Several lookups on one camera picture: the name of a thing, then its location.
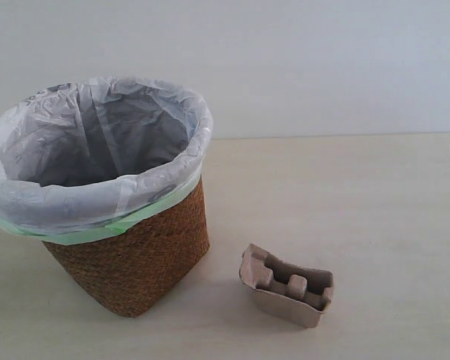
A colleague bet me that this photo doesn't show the woven wicker waste basket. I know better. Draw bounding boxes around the woven wicker waste basket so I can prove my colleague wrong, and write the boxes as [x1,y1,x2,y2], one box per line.
[44,183,209,318]

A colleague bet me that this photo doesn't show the white plastic bin liner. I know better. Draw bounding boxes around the white plastic bin liner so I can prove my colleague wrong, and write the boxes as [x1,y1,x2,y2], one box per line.
[0,76,213,245]

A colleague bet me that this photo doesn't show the brown pulp cardboard tray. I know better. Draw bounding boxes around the brown pulp cardboard tray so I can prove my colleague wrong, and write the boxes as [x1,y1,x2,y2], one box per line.
[239,244,335,329]

